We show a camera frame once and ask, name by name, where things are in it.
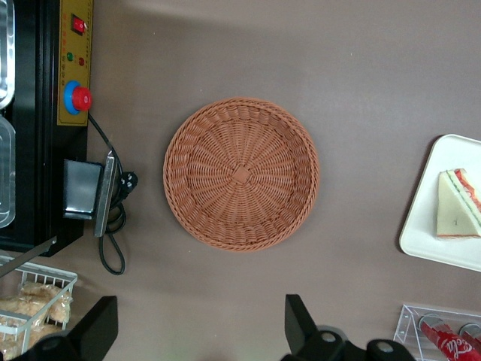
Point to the grey metal lever bar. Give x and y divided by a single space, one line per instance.
26 257

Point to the brown round wicker basket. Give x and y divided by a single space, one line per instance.
240 173

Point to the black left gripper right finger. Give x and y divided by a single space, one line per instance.
304 338

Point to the red cola bottle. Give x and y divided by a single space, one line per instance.
472 332
447 342

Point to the black sealing machine yellow panel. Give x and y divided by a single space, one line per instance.
41 150

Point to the clear bag of crackers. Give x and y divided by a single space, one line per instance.
19 319
49 301

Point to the beige plastic tray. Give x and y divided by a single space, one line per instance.
421 225

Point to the red emergency stop button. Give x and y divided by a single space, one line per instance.
79 97

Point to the clear plastic meal container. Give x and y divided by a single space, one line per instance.
5 173
5 56

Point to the clear acrylic bottle rack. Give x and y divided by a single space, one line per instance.
407 327

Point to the triangular white bread sandwich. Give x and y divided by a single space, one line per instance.
454 214

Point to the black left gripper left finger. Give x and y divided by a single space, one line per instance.
90 334

